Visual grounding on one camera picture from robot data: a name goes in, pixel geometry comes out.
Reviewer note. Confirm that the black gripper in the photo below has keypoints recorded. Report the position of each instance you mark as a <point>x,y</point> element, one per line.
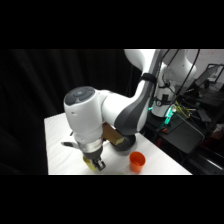
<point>94,155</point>

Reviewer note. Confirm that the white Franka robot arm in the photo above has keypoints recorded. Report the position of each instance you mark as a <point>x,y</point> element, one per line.
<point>86,113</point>

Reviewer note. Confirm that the black bowl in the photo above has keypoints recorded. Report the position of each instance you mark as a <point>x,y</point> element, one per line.
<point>126,142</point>

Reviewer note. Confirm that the orange plastic cup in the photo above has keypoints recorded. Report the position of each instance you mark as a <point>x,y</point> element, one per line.
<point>137,162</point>

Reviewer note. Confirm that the brown block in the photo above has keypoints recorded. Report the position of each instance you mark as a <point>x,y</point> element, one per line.
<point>111,134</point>

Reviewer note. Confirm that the small green light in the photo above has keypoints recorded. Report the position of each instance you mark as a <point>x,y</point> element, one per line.
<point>168,115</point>

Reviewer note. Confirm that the black robot stand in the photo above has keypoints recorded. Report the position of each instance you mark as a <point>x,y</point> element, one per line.
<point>180,133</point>

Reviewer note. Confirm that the black curtain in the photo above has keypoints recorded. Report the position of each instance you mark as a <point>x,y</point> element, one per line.
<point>36,83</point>

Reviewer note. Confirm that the dark monitor screen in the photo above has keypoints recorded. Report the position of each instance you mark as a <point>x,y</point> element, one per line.
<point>210,76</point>

